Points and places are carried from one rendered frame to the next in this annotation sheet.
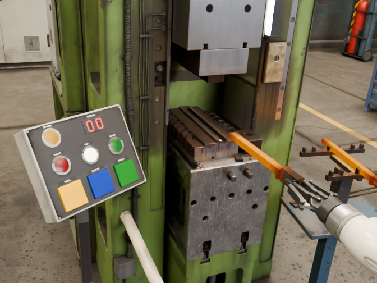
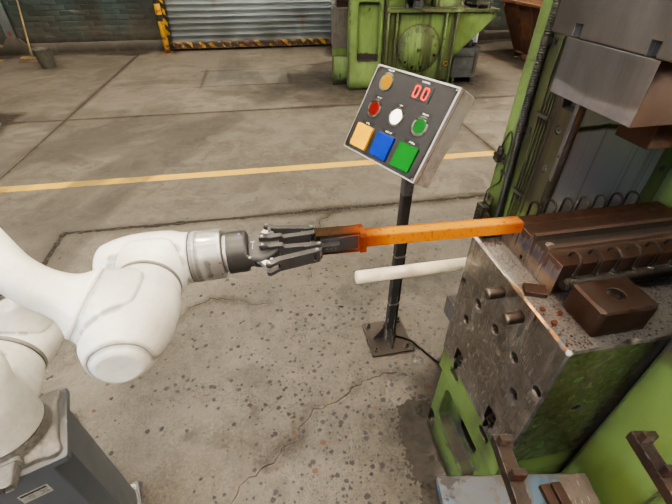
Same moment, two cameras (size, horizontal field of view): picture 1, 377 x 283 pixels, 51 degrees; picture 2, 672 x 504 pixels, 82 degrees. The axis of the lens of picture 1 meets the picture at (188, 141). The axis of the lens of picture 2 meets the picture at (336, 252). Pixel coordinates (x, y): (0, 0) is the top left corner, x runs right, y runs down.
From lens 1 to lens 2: 1.48 m
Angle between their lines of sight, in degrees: 85
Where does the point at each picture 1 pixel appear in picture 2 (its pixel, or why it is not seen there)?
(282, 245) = not seen: outside the picture
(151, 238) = not seen: hidden behind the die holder
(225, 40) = (616, 23)
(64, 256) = not seen: hidden behind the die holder
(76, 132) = (403, 89)
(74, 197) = (359, 137)
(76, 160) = (384, 113)
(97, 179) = (380, 139)
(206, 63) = (567, 70)
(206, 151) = (517, 237)
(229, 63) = (603, 85)
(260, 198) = (524, 394)
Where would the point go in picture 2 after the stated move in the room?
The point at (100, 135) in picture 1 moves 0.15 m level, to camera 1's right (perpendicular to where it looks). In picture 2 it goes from (417, 106) to (413, 124)
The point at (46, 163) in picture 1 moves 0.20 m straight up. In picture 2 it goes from (369, 99) to (373, 29)
